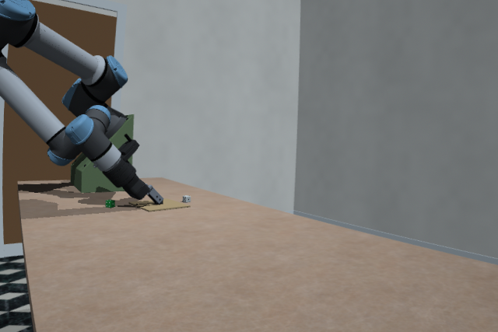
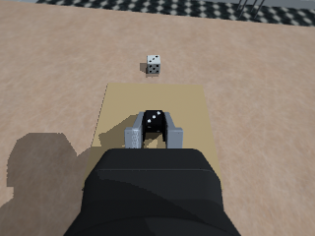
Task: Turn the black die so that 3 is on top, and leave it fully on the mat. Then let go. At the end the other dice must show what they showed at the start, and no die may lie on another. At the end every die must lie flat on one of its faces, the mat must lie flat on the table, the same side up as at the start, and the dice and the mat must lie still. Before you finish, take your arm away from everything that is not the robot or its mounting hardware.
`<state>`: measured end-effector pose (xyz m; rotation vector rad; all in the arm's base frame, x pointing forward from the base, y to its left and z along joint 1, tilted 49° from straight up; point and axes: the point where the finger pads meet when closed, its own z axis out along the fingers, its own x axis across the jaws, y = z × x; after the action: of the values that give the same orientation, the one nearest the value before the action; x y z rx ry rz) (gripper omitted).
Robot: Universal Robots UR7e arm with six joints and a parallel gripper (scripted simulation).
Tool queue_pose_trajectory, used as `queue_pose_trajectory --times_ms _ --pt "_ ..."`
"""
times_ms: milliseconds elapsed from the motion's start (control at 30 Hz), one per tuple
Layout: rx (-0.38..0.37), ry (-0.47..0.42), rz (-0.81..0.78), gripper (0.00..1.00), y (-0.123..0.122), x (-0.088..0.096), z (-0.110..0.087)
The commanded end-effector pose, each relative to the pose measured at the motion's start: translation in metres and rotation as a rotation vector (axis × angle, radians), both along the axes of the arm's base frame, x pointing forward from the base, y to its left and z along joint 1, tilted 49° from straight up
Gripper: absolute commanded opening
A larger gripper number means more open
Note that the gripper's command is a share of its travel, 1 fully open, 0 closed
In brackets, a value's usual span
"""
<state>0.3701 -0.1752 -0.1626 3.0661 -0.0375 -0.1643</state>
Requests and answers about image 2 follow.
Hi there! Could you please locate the tan flat mat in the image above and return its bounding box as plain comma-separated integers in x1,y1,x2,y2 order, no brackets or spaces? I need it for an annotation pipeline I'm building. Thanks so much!
81,83,224,190

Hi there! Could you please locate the white die with black pips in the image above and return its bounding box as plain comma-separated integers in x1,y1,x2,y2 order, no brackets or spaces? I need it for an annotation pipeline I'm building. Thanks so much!
147,55,160,74

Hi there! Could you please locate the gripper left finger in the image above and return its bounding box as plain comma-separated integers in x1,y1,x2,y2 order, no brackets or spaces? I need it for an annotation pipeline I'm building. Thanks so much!
124,112,146,148

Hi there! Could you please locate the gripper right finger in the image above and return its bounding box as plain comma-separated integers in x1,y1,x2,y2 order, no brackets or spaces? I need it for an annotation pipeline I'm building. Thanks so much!
161,112,183,148

